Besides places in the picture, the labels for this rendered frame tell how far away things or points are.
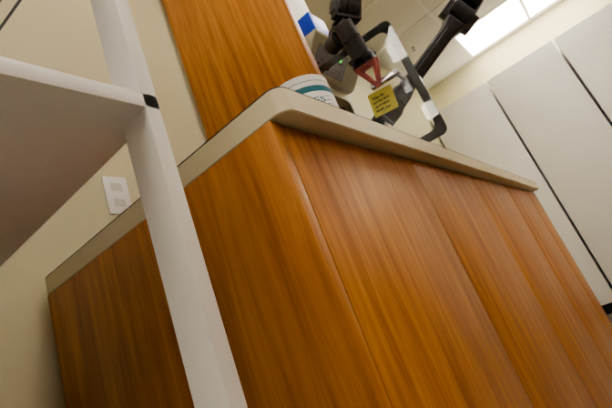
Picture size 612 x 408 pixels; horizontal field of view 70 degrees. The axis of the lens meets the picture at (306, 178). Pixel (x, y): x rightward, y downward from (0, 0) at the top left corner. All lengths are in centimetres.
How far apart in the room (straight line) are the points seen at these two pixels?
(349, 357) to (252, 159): 28
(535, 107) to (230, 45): 325
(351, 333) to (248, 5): 128
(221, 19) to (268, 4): 22
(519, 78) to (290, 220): 401
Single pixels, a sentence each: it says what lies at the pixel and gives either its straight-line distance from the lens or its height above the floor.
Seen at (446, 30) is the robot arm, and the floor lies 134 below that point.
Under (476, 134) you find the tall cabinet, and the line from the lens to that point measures 445.
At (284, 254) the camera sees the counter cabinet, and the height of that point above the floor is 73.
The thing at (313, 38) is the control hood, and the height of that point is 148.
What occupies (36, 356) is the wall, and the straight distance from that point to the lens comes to 108.
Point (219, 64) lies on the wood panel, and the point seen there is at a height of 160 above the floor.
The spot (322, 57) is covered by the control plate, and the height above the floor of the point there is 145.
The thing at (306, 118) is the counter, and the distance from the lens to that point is 63.
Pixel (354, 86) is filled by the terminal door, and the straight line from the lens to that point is 138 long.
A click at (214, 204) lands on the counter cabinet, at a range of 65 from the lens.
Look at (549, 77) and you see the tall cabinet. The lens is 443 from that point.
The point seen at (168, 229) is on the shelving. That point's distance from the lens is 45.
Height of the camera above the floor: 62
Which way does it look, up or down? 19 degrees up
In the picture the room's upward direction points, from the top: 22 degrees counter-clockwise
